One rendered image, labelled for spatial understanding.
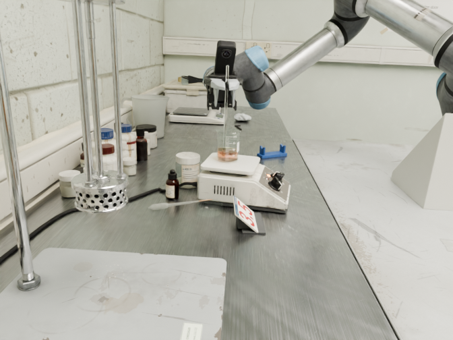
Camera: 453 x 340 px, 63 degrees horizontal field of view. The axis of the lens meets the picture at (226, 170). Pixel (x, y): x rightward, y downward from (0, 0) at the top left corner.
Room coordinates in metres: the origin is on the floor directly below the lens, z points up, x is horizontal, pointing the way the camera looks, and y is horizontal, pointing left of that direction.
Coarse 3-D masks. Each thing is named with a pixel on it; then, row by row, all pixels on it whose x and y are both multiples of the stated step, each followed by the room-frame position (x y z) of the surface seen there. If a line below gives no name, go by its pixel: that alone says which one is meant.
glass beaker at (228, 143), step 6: (222, 132) 0.79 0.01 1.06; (228, 132) 0.79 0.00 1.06; (234, 132) 0.79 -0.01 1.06; (222, 138) 0.79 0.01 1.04; (228, 138) 0.79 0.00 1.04; (234, 138) 0.79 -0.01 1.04; (222, 144) 0.79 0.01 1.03; (228, 144) 0.79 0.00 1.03; (234, 144) 0.79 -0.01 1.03; (222, 150) 0.79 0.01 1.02; (228, 150) 0.79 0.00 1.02; (234, 150) 0.79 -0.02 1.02; (222, 156) 0.79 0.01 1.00; (228, 156) 0.79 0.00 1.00; (234, 156) 0.79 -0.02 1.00; (222, 162) 0.79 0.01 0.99; (228, 162) 0.79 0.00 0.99; (234, 162) 0.79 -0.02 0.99
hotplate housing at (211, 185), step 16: (208, 176) 0.75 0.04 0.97; (224, 176) 0.75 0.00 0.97; (240, 176) 0.76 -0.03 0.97; (256, 176) 0.77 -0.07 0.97; (208, 192) 0.75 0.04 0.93; (224, 192) 0.74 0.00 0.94; (240, 192) 0.74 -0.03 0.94; (256, 192) 0.73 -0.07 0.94; (272, 192) 0.73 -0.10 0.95; (288, 192) 0.79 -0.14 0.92; (256, 208) 0.73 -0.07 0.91; (272, 208) 0.73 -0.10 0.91
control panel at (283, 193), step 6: (264, 168) 0.83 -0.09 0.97; (264, 174) 0.80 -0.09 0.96; (270, 174) 0.82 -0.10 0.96; (264, 180) 0.76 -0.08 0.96; (270, 180) 0.78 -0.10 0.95; (282, 180) 0.83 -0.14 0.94; (282, 186) 0.79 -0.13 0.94; (288, 186) 0.81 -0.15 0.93; (276, 192) 0.74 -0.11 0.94; (282, 192) 0.76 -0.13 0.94; (282, 198) 0.72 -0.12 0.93
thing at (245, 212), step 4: (240, 204) 0.69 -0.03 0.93; (244, 204) 0.71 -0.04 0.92; (240, 208) 0.67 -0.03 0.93; (244, 208) 0.69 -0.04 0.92; (248, 208) 0.71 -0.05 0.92; (240, 212) 0.65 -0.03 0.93; (244, 212) 0.67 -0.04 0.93; (248, 212) 0.68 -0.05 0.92; (240, 216) 0.63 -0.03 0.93; (244, 216) 0.65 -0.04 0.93; (248, 216) 0.67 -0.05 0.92; (252, 216) 0.68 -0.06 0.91; (248, 220) 0.64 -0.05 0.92; (252, 220) 0.66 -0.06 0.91; (252, 224) 0.64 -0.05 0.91
